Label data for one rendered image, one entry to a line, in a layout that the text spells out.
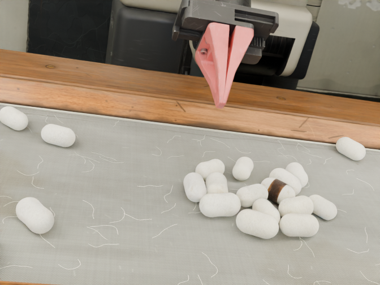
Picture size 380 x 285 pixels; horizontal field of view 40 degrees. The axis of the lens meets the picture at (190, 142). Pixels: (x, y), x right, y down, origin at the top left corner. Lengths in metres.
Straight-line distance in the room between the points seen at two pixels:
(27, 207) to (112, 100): 0.24
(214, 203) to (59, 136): 0.17
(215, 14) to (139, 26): 0.84
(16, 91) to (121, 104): 0.12
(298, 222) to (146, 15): 0.97
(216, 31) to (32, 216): 0.25
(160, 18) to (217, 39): 0.85
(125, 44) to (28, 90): 0.77
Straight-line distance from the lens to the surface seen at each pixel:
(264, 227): 0.45
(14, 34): 2.59
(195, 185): 0.47
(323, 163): 0.62
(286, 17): 1.11
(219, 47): 0.52
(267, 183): 0.51
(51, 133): 0.53
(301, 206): 0.49
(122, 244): 0.42
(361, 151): 0.64
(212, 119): 0.63
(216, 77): 0.52
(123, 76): 0.67
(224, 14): 0.53
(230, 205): 0.46
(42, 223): 0.41
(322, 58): 2.86
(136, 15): 1.35
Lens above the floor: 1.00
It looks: 27 degrees down
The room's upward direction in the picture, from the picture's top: 12 degrees clockwise
